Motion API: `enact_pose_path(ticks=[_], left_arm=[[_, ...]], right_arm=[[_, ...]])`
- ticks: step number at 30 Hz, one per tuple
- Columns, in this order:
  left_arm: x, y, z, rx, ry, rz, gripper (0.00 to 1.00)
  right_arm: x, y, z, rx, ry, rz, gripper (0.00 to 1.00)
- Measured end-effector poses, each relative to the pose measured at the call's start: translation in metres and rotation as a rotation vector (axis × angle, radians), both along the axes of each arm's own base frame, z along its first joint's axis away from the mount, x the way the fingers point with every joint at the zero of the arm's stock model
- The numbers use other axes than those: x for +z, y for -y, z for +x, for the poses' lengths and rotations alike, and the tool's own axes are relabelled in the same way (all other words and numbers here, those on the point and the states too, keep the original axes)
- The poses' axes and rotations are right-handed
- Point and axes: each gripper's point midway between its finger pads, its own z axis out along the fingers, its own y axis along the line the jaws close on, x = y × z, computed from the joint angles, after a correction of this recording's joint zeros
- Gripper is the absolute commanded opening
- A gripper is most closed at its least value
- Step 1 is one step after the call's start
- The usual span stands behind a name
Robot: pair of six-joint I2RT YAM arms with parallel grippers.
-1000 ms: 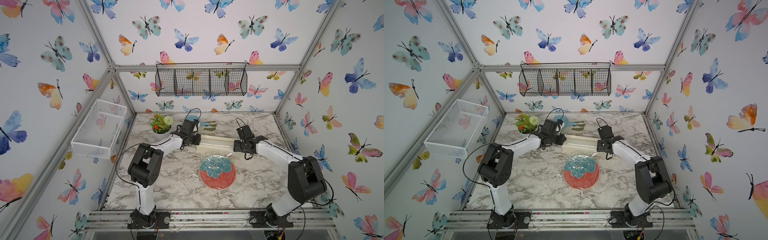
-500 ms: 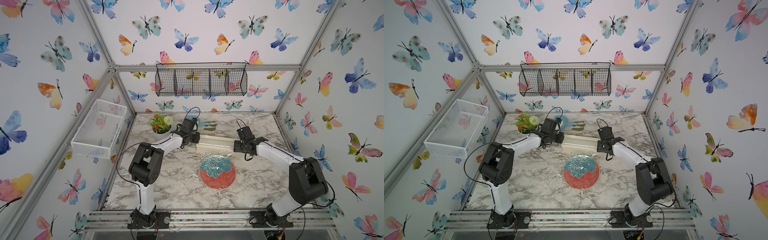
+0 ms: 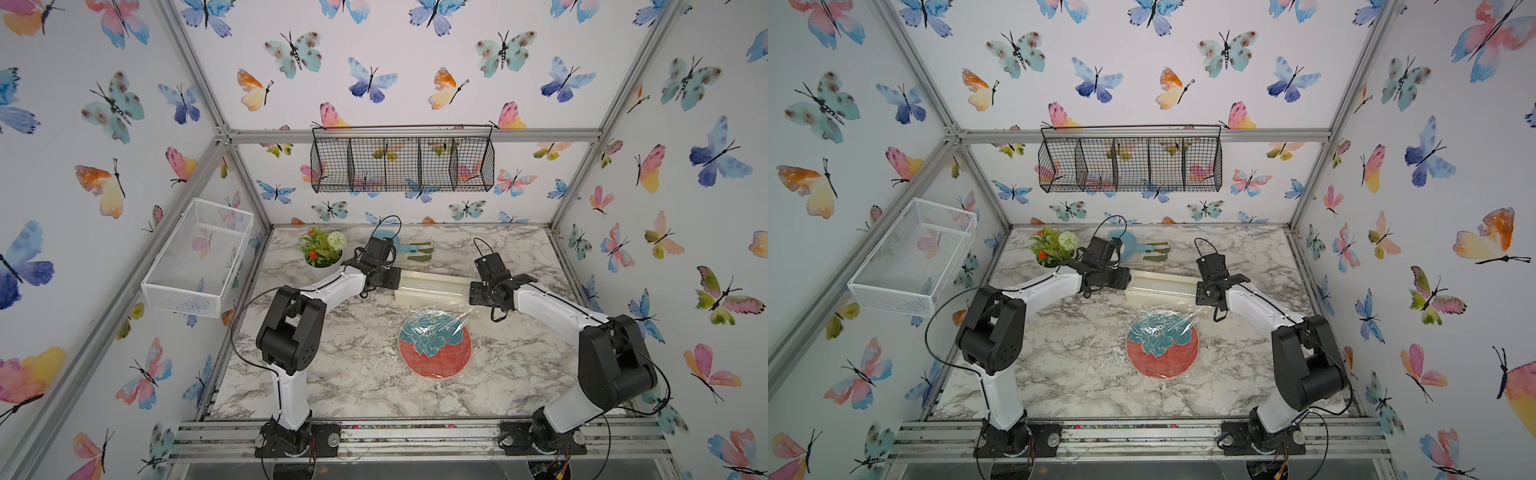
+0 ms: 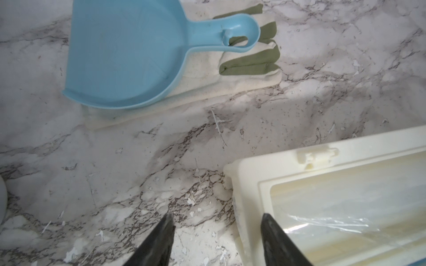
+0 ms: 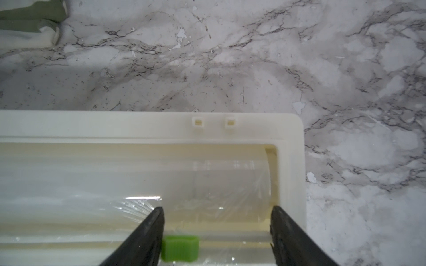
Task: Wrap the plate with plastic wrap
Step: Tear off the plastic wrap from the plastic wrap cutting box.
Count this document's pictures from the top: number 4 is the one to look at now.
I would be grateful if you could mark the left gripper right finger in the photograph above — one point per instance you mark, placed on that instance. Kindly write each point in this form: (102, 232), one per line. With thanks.
(279, 249)

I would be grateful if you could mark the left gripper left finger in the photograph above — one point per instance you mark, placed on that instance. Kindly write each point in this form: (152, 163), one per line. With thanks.
(157, 247)

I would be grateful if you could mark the clear plastic wrap sheet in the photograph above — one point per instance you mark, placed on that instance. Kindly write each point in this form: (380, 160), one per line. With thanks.
(372, 215)

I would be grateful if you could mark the cream cloth with green trim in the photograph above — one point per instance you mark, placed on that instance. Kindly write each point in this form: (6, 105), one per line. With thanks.
(211, 74)

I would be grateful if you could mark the teal hand mirror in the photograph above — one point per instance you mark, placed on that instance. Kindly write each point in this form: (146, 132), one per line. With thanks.
(130, 54)

